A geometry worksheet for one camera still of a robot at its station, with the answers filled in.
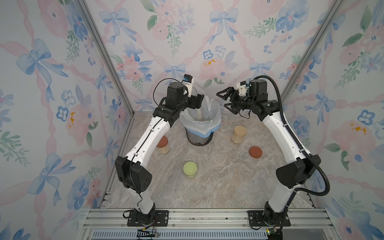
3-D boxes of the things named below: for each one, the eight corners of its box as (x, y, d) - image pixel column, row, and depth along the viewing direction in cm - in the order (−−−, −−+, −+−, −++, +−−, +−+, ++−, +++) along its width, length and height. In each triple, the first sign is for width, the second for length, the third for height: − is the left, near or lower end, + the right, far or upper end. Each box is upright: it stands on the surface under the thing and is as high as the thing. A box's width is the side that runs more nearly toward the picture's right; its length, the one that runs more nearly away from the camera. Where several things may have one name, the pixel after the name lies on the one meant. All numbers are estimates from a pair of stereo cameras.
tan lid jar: (231, 143, 104) (234, 134, 96) (230, 135, 109) (233, 125, 101) (243, 143, 104) (247, 134, 96) (241, 135, 109) (245, 125, 101)
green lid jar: (183, 178, 89) (182, 174, 83) (184, 166, 93) (183, 161, 88) (197, 178, 89) (197, 174, 83) (196, 166, 93) (197, 161, 88)
